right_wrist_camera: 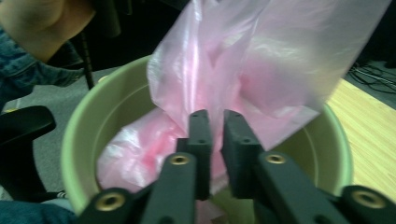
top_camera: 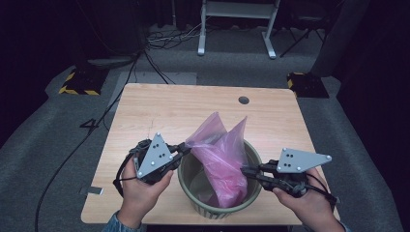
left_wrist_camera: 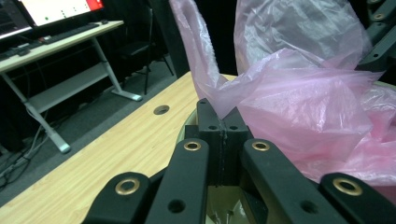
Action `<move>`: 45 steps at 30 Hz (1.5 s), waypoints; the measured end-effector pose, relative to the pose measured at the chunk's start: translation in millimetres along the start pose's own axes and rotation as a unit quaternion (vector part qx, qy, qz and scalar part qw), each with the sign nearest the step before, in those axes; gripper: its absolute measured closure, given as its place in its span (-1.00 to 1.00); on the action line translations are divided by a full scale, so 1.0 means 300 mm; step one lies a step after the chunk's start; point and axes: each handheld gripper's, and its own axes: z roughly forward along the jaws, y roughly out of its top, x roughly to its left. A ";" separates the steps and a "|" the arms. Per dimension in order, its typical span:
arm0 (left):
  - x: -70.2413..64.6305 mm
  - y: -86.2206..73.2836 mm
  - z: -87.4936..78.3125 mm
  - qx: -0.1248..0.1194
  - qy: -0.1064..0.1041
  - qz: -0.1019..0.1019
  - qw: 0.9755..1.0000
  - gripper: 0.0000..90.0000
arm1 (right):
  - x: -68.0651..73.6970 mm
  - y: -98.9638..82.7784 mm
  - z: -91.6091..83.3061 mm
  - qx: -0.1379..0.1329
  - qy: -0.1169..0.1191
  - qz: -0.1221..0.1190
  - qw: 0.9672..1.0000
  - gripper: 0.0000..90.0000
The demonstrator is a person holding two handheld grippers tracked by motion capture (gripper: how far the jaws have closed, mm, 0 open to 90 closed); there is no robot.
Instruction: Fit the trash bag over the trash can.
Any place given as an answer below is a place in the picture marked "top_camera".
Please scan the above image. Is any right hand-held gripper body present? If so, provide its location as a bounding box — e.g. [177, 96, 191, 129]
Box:
[262, 147, 333, 198]

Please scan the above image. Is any white metal stand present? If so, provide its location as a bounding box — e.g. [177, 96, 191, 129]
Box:
[196, 0, 281, 60]

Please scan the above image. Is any green round bin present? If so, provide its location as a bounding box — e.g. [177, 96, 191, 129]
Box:
[176, 139, 264, 220]

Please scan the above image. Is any person's left hand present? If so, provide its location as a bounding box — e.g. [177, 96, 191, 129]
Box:
[117, 159, 175, 227]

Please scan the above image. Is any right hand-held gripper black cable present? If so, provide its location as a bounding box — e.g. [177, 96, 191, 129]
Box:
[303, 173, 338, 211]

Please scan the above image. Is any person's right hand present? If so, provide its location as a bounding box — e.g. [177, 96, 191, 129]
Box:
[272, 167, 343, 224]

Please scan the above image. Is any pink plastic bag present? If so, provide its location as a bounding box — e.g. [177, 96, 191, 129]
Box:
[185, 111, 249, 209]

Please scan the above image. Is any long black floor cable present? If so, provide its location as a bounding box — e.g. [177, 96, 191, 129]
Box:
[34, 52, 143, 232]

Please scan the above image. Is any dark cabinet with grey base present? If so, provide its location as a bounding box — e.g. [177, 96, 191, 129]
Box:
[75, 0, 148, 71]

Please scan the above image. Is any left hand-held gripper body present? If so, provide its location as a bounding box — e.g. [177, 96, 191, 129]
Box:
[130, 131, 184, 186]

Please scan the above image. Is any left hand-held gripper black cable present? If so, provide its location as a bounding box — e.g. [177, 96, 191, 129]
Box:
[112, 138, 153, 198]

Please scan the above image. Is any yellow black striped base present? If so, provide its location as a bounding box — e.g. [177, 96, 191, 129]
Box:
[58, 68, 110, 97]
[286, 72, 331, 99]

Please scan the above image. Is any black tripod stand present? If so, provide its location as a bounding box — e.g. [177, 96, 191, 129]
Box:
[278, 13, 327, 59]

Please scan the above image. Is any dark grey curtain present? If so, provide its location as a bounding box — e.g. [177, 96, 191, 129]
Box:
[309, 0, 372, 78]

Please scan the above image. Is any hand-held gripper black cable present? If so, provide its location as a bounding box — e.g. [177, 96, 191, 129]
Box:
[303, 173, 338, 211]
[112, 138, 153, 198]

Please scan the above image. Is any tangle of floor cables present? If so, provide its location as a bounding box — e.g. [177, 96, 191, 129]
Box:
[145, 22, 209, 52]

